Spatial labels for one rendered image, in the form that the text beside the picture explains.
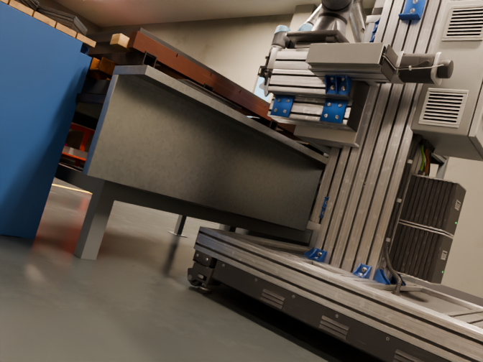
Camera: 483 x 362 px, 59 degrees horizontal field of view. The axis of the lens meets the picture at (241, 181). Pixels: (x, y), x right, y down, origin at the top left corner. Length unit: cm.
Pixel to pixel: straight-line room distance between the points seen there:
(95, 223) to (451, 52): 137
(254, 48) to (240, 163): 509
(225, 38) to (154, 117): 590
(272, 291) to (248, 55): 575
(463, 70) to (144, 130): 109
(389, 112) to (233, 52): 562
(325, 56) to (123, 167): 78
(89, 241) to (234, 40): 591
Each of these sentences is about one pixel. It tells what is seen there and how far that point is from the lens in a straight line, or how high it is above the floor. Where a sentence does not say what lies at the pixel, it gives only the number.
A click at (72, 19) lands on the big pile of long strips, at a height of 83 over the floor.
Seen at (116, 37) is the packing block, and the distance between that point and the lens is 168.
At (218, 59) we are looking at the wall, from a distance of 731.
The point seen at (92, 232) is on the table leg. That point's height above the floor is 10.
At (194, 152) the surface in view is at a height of 49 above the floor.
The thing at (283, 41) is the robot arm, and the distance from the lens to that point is 224.
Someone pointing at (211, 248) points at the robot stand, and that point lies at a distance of 157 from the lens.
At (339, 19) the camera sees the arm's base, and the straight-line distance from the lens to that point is 175.
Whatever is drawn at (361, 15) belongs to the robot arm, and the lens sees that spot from 238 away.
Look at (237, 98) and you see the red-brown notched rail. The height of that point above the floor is 79.
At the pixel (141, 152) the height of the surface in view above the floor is 43.
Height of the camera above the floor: 37
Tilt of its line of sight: 2 degrees up
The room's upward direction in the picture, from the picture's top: 17 degrees clockwise
